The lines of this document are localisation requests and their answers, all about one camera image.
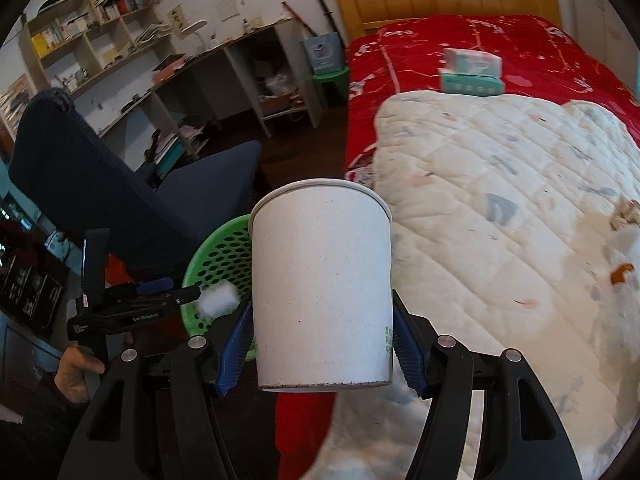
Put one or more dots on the white quilted blanket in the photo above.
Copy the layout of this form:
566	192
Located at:
500	210

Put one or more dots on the dark blue office chair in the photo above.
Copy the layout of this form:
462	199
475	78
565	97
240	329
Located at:
75	170

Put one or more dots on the clear plastic bags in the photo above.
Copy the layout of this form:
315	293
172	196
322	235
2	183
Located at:
277	87

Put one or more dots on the black long stick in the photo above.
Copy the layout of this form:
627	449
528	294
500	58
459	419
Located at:
327	10

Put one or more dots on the orange plastic stool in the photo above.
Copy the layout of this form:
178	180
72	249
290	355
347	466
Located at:
119	270

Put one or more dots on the person's left forearm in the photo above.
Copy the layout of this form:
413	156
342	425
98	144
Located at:
35	440

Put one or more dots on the red printed blanket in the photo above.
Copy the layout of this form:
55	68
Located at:
400	70

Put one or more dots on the red long stick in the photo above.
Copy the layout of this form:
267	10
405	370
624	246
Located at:
297	17

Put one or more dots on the stack of books and papers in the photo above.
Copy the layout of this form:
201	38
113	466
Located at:
175	145

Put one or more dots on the framed wall picture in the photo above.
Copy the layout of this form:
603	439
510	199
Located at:
15	100

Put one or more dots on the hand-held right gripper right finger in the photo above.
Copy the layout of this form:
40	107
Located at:
407	355

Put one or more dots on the white cotton wad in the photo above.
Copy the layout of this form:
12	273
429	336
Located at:
217	300

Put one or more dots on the person's left hand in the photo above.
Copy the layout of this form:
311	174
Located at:
72	375

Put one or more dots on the white tissue box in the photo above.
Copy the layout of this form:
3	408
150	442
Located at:
475	61

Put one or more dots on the white wall bookshelf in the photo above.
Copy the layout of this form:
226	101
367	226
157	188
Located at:
95	45

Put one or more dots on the teal tissue box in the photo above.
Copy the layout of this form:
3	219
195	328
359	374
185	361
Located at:
470	85

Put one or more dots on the orange snack wrapper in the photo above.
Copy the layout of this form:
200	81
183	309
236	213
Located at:
621	274

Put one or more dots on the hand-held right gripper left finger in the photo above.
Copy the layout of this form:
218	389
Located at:
234	357

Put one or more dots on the green plastic stool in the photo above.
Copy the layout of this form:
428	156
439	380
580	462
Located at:
330	80

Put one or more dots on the white wooden desk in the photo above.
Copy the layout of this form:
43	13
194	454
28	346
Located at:
235	45

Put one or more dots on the black printed box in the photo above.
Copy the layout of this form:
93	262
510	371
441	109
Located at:
30	295

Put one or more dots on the white desk lamp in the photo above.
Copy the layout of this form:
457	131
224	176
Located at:
192	27

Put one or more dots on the white paper cup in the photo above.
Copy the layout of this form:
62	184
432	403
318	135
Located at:
320	285

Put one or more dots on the white wall note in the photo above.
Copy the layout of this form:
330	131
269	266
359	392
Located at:
229	10

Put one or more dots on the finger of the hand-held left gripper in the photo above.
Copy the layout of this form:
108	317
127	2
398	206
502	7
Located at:
155	286
175	300

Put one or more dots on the green plastic perforated basket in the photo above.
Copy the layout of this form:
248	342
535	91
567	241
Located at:
220	260

